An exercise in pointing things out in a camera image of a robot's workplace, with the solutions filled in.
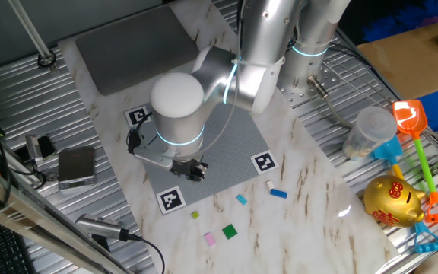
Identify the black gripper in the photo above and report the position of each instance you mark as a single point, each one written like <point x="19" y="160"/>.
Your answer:
<point x="185" y="166"/>

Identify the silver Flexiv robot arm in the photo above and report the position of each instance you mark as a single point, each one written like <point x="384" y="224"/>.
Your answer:
<point x="177" y="114"/>

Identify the grey Lego baseplate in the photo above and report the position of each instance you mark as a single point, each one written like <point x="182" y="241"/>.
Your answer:
<point x="234" y="152"/>

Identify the small lime Lego brick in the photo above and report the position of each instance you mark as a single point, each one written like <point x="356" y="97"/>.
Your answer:
<point x="195" y="215"/>

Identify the cyan Lego brick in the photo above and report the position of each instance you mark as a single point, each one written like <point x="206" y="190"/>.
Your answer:
<point x="242" y="199"/>

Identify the green Lego plate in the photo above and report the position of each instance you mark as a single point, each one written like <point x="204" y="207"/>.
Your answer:
<point x="229" y="231"/>

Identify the pink Lego brick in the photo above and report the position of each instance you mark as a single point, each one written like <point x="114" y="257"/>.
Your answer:
<point x="210" y="239"/>

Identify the white Lego brick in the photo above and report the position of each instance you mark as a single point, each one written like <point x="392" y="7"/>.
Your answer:
<point x="270" y="185"/>

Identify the blue Lego brick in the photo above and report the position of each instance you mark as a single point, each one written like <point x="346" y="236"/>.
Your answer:
<point x="278" y="193"/>

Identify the black white ArUco marker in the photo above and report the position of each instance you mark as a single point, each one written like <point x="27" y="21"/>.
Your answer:
<point x="264" y="162"/>
<point x="137" y="116"/>
<point x="170" y="200"/>

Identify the silver digital scale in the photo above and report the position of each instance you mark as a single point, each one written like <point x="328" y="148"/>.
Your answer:
<point x="76" y="165"/>

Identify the grey fabric pad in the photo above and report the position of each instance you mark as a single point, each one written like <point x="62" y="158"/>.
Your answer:
<point x="135" y="49"/>

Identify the clear plastic cup with bricks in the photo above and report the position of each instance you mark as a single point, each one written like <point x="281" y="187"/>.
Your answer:
<point x="371" y="129"/>

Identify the gold piggy bank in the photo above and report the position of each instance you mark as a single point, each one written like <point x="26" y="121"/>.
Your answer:
<point x="392" y="201"/>

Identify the silver metal pole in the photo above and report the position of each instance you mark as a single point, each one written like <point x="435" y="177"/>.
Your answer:
<point x="32" y="32"/>

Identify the brown cardboard box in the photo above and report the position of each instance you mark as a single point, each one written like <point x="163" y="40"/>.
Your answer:
<point x="405" y="64"/>

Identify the blue fuzzy fabric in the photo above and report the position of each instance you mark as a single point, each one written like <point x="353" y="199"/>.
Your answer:
<point x="413" y="19"/>

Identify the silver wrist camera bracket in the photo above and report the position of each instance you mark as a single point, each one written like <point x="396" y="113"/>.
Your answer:
<point x="154" y="158"/>

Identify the silver depth camera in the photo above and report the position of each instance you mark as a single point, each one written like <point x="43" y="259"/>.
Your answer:
<point x="97" y="225"/>

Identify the perforated metal robot base plate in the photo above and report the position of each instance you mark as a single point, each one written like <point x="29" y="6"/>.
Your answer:
<point x="329" y="78"/>

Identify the aluminium frame bar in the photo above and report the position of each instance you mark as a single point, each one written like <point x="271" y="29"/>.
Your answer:
<point x="32" y="217"/>

